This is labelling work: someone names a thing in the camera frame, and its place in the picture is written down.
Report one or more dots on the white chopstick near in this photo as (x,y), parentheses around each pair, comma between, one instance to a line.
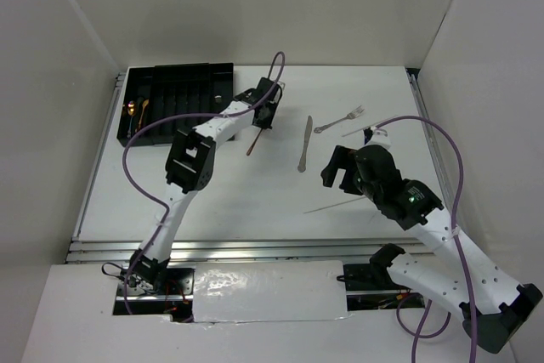
(335,205)

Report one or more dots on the white chopstick far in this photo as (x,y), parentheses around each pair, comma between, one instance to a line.
(368,126)

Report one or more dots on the silver ornate table knife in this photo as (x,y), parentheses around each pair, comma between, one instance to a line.
(301,167)

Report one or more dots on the black cutlery organizer tray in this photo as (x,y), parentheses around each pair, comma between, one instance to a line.
(177,89)

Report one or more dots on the gold ornate spoon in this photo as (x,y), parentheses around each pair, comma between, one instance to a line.
(144,112)

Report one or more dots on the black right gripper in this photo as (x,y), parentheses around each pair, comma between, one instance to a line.
(340,159)

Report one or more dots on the aluminium right side rail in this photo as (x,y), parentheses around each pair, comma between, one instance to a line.
(433,137)

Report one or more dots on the white foil-edged front panel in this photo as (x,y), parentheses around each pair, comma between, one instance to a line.
(269,292)

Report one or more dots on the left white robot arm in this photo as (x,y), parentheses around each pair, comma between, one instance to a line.
(189,169)

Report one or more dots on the white chopstick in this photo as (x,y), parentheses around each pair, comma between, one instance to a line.
(335,205)
(368,126)

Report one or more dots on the rainbow iridescent ornate spoon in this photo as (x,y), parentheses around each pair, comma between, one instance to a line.
(129,110)

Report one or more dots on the dark blue serrated knife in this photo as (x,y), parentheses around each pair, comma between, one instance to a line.
(367,135)

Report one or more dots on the silver ornate fork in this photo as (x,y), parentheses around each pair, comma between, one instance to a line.
(355,113)

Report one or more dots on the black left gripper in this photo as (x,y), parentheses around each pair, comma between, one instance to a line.
(267,123)

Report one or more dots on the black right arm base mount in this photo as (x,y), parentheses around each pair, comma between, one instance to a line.
(372,276)

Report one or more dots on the copper rose gold fork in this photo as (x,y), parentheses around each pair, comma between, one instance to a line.
(252,145)

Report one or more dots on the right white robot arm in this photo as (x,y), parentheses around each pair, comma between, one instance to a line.
(490,304)

